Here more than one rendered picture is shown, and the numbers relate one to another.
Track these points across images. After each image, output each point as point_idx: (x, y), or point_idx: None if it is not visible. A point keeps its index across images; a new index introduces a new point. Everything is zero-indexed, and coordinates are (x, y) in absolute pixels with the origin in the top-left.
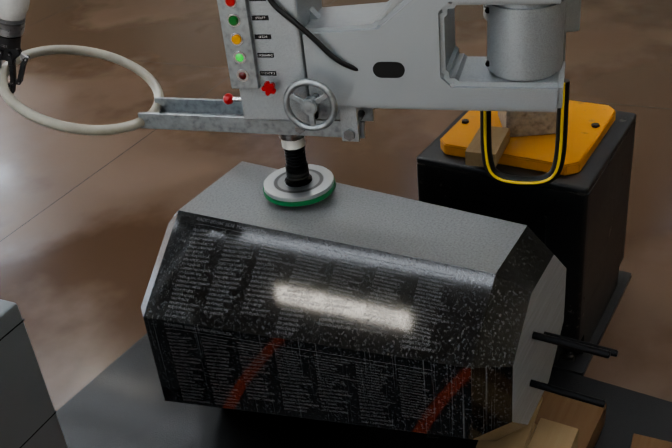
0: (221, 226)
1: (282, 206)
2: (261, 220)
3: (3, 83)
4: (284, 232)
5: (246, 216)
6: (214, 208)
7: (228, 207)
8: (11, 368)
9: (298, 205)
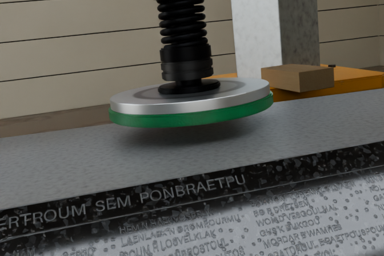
0: (84, 218)
1: (190, 142)
2: (194, 164)
3: None
4: (295, 159)
5: (140, 172)
6: (13, 191)
7: (55, 179)
8: None
9: (254, 111)
